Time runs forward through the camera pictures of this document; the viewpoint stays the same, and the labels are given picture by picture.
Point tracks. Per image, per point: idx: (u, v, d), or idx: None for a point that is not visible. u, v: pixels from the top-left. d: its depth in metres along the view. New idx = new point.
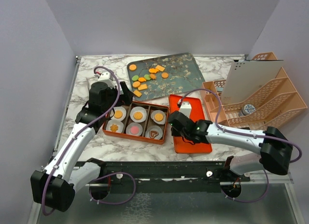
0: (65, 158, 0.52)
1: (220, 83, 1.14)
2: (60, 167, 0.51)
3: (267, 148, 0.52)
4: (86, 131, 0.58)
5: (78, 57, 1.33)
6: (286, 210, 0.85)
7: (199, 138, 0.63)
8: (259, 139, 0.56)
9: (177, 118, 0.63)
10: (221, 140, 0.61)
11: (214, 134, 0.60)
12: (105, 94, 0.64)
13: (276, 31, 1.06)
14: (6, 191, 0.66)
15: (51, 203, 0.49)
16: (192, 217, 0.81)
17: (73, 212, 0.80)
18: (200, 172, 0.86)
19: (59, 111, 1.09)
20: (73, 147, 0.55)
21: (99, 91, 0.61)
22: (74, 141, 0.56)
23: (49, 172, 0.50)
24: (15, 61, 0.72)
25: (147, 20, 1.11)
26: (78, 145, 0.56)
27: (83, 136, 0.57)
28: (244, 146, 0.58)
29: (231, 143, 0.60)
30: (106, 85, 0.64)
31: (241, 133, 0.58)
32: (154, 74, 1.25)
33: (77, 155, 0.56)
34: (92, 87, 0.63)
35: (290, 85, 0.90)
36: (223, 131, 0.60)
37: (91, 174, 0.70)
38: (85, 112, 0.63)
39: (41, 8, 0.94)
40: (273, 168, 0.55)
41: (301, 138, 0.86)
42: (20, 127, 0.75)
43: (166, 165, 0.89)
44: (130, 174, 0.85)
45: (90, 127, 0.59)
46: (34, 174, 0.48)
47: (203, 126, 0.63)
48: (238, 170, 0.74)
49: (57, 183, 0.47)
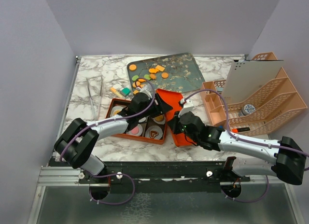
0: (104, 124, 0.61)
1: (220, 83, 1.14)
2: (98, 126, 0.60)
3: (282, 160, 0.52)
4: (123, 121, 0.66)
5: (78, 57, 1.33)
6: (286, 210, 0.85)
7: (210, 145, 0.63)
8: (274, 149, 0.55)
9: (194, 122, 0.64)
10: (233, 148, 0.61)
11: (226, 142, 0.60)
12: (144, 104, 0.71)
13: (276, 31, 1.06)
14: (6, 191, 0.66)
15: (67, 154, 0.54)
16: (192, 217, 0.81)
17: (74, 211, 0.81)
18: (199, 172, 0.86)
19: (59, 111, 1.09)
20: (111, 122, 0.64)
21: (139, 101, 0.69)
22: (113, 120, 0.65)
23: (89, 124, 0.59)
24: (15, 61, 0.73)
25: (147, 20, 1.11)
26: (115, 124, 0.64)
27: (120, 123, 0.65)
28: (258, 155, 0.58)
29: (243, 151, 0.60)
30: (147, 98, 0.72)
31: (255, 143, 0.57)
32: (154, 74, 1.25)
33: (109, 132, 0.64)
34: (135, 96, 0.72)
35: (290, 85, 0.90)
36: (236, 139, 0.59)
37: (94, 167, 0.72)
38: (124, 114, 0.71)
39: (41, 8, 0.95)
40: (287, 177, 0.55)
41: (301, 138, 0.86)
42: (20, 127, 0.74)
43: (166, 165, 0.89)
44: (129, 174, 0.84)
45: (126, 121, 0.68)
46: (79, 119, 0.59)
47: (214, 132, 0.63)
48: (240, 172, 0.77)
49: (90, 135, 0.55)
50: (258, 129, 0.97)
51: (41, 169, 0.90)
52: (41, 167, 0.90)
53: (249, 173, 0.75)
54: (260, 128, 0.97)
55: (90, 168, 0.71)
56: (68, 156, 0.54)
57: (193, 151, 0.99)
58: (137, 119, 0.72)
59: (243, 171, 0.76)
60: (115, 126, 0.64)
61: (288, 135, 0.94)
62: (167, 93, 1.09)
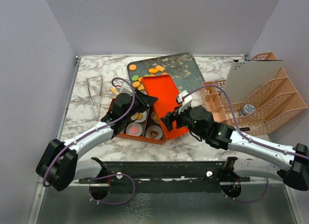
0: (83, 140, 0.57)
1: (221, 83, 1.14)
2: (77, 144, 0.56)
3: (298, 167, 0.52)
4: (106, 129, 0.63)
5: (78, 57, 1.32)
6: (287, 210, 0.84)
7: (218, 144, 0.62)
8: (289, 156, 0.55)
9: (207, 118, 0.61)
10: (244, 149, 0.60)
11: (239, 143, 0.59)
12: (127, 106, 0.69)
13: (276, 31, 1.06)
14: (6, 191, 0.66)
15: (50, 177, 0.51)
16: (192, 217, 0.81)
17: (74, 211, 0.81)
18: (199, 172, 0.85)
19: (59, 111, 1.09)
20: (93, 135, 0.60)
21: (121, 104, 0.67)
22: (95, 131, 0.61)
23: (67, 144, 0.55)
24: (16, 61, 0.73)
25: (147, 20, 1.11)
26: (97, 135, 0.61)
27: (104, 132, 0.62)
28: (268, 159, 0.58)
29: (256, 154, 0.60)
30: (130, 98, 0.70)
31: (271, 148, 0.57)
32: (154, 74, 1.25)
33: (93, 144, 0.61)
34: (117, 99, 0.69)
35: (290, 85, 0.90)
36: (249, 140, 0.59)
37: (91, 171, 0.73)
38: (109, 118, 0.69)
39: (41, 8, 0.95)
40: (295, 184, 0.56)
41: (301, 138, 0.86)
42: (20, 127, 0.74)
43: (166, 165, 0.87)
44: (129, 174, 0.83)
45: (111, 128, 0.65)
46: (56, 140, 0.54)
47: (223, 131, 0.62)
48: (242, 173, 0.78)
49: (68, 157, 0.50)
50: (258, 129, 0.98)
51: None
52: None
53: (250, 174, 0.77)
54: (260, 128, 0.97)
55: (88, 174, 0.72)
56: (51, 179, 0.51)
57: (193, 151, 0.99)
58: (123, 122, 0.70)
59: (244, 172, 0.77)
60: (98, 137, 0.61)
61: (289, 135, 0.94)
62: (152, 83, 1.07)
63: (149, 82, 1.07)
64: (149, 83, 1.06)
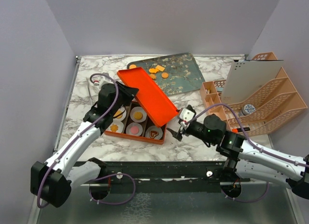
0: (67, 154, 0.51)
1: (221, 83, 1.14)
2: (61, 161, 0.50)
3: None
4: (91, 130, 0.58)
5: (78, 57, 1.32)
6: (286, 210, 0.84)
7: (229, 153, 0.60)
8: (301, 167, 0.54)
9: (222, 129, 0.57)
10: (254, 159, 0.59)
11: (250, 153, 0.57)
12: (115, 96, 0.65)
13: (276, 31, 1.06)
14: (6, 191, 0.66)
15: (46, 196, 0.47)
16: (192, 217, 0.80)
17: (73, 211, 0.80)
18: (199, 172, 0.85)
19: (59, 111, 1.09)
20: (77, 144, 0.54)
21: (107, 93, 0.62)
22: (79, 138, 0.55)
23: (49, 164, 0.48)
24: (15, 61, 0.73)
25: (147, 20, 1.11)
26: (82, 142, 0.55)
27: (88, 135, 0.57)
28: (278, 169, 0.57)
29: (266, 163, 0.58)
30: (116, 88, 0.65)
31: (281, 159, 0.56)
32: (154, 74, 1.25)
33: (80, 152, 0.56)
34: (102, 89, 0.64)
35: (290, 85, 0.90)
36: (260, 151, 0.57)
37: (90, 174, 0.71)
38: (93, 112, 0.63)
39: (41, 8, 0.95)
40: (304, 193, 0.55)
41: (301, 138, 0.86)
42: (20, 127, 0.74)
43: (166, 165, 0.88)
44: (129, 174, 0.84)
45: (96, 127, 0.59)
46: (36, 163, 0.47)
47: (233, 139, 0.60)
48: (244, 175, 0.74)
49: (55, 177, 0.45)
50: (258, 129, 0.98)
51: None
52: None
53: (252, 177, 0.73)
54: (260, 128, 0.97)
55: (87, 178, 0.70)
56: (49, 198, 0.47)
57: (193, 151, 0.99)
58: (112, 116, 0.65)
59: (246, 174, 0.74)
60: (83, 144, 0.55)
61: (289, 134, 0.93)
62: (129, 76, 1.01)
63: (127, 75, 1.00)
64: (126, 77, 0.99)
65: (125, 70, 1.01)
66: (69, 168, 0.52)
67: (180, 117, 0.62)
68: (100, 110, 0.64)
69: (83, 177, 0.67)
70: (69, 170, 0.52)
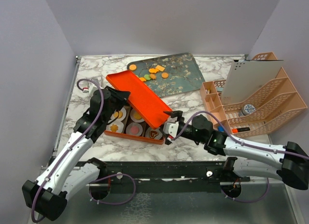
0: (57, 170, 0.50)
1: (221, 83, 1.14)
2: (51, 179, 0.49)
3: (288, 165, 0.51)
4: (82, 141, 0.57)
5: (78, 57, 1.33)
6: (286, 210, 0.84)
7: (216, 151, 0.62)
8: (279, 155, 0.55)
9: (208, 128, 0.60)
10: (238, 153, 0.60)
11: (231, 147, 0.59)
12: (106, 102, 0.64)
13: (277, 31, 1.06)
14: (6, 190, 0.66)
15: (41, 211, 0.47)
16: (192, 217, 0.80)
17: (73, 211, 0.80)
18: (200, 172, 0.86)
19: (59, 111, 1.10)
20: (68, 158, 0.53)
21: (100, 100, 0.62)
22: (69, 152, 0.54)
23: (40, 183, 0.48)
24: (15, 61, 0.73)
25: (147, 19, 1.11)
26: (73, 155, 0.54)
27: (79, 147, 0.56)
28: (261, 160, 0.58)
29: (249, 156, 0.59)
30: (109, 93, 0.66)
31: (261, 148, 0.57)
32: (154, 74, 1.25)
33: (73, 166, 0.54)
34: (95, 95, 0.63)
35: (290, 85, 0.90)
36: (241, 144, 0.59)
37: (90, 176, 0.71)
38: (85, 120, 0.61)
39: (41, 8, 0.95)
40: (294, 182, 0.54)
41: (301, 138, 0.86)
42: (20, 126, 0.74)
43: (166, 165, 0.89)
44: (129, 174, 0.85)
45: (86, 138, 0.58)
46: (27, 182, 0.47)
47: (219, 138, 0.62)
48: (242, 173, 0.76)
49: (47, 196, 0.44)
50: (258, 129, 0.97)
51: (41, 168, 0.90)
52: (41, 167, 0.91)
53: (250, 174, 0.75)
54: (260, 128, 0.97)
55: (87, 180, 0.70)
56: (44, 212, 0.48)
57: (193, 151, 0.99)
58: (103, 122, 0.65)
59: (244, 172, 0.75)
60: (74, 157, 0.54)
61: (289, 134, 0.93)
62: (118, 79, 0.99)
63: (116, 78, 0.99)
64: (114, 80, 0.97)
65: (112, 74, 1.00)
66: (62, 184, 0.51)
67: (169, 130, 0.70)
68: (91, 117, 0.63)
69: (81, 181, 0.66)
70: (62, 185, 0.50)
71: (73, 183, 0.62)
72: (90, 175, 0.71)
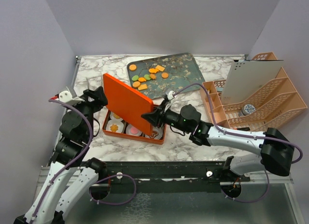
0: (42, 207, 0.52)
1: (220, 83, 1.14)
2: (37, 216, 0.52)
3: (267, 150, 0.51)
4: (63, 174, 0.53)
5: (78, 57, 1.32)
6: (286, 210, 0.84)
7: (200, 141, 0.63)
8: (259, 141, 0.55)
9: (196, 119, 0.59)
10: (222, 142, 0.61)
11: (214, 136, 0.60)
12: (81, 126, 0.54)
13: (276, 31, 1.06)
14: (6, 190, 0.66)
15: None
16: (192, 217, 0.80)
17: (74, 211, 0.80)
18: (200, 172, 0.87)
19: (59, 111, 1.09)
20: (49, 194, 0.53)
21: (71, 129, 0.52)
22: (50, 187, 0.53)
23: (29, 219, 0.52)
24: (16, 61, 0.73)
25: (146, 20, 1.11)
26: (54, 190, 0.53)
27: (60, 181, 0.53)
28: (242, 147, 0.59)
29: (231, 144, 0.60)
30: (80, 117, 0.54)
31: (241, 135, 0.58)
32: (154, 74, 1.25)
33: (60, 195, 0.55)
34: (63, 122, 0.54)
35: (290, 85, 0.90)
36: (224, 132, 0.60)
37: (89, 183, 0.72)
38: (62, 147, 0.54)
39: (41, 8, 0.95)
40: (275, 170, 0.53)
41: (301, 138, 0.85)
42: (20, 126, 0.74)
43: (166, 165, 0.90)
44: (129, 174, 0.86)
45: (66, 170, 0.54)
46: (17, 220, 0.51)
47: (203, 129, 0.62)
48: (238, 170, 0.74)
49: None
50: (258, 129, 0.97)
51: (41, 169, 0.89)
52: (41, 167, 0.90)
53: (245, 170, 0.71)
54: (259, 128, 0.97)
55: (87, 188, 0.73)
56: None
57: (193, 151, 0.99)
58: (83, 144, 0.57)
59: (240, 169, 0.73)
60: (57, 190, 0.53)
61: (289, 134, 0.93)
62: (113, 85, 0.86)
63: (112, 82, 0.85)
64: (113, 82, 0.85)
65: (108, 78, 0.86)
66: (51, 214, 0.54)
67: (167, 96, 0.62)
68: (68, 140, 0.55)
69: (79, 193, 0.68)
70: (50, 216, 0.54)
71: (70, 199, 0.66)
72: (87, 184, 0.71)
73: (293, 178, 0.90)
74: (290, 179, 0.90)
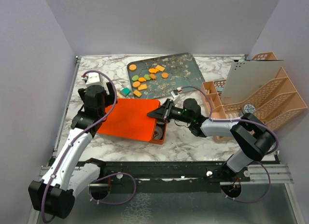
0: (62, 167, 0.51)
1: (221, 83, 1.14)
2: (57, 175, 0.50)
3: (237, 129, 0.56)
4: (82, 136, 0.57)
5: (78, 57, 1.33)
6: (286, 210, 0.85)
7: (197, 132, 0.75)
8: (234, 123, 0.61)
9: (195, 110, 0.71)
10: (213, 130, 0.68)
11: (205, 125, 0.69)
12: (101, 96, 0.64)
13: (276, 31, 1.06)
14: (6, 190, 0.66)
15: (51, 210, 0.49)
16: (193, 217, 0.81)
17: (73, 211, 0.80)
18: (200, 172, 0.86)
19: (59, 111, 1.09)
20: (69, 154, 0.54)
21: (95, 94, 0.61)
22: (70, 147, 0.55)
23: (47, 181, 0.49)
24: (15, 60, 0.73)
25: (146, 20, 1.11)
26: (75, 150, 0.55)
27: (79, 143, 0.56)
28: (229, 132, 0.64)
29: (221, 132, 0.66)
30: (102, 88, 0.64)
31: (221, 120, 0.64)
32: (154, 74, 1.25)
33: (75, 162, 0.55)
34: (88, 90, 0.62)
35: (290, 85, 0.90)
36: (211, 120, 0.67)
37: (91, 175, 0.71)
38: (81, 116, 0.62)
39: (41, 8, 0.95)
40: (250, 151, 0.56)
41: (301, 138, 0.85)
42: (19, 126, 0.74)
43: (166, 165, 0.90)
44: (129, 173, 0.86)
45: (86, 133, 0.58)
46: (33, 184, 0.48)
47: (201, 120, 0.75)
48: (234, 165, 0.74)
49: (56, 192, 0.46)
50: None
51: (41, 169, 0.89)
52: (41, 167, 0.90)
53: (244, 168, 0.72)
54: None
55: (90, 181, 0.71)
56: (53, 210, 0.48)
57: (193, 151, 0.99)
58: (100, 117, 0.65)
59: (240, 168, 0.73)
60: (77, 151, 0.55)
61: (289, 134, 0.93)
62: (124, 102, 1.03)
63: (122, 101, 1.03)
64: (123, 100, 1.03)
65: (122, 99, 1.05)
66: (67, 180, 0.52)
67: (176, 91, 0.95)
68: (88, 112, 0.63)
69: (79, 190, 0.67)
70: (67, 181, 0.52)
71: (77, 181, 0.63)
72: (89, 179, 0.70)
73: (293, 178, 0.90)
74: (290, 180, 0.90)
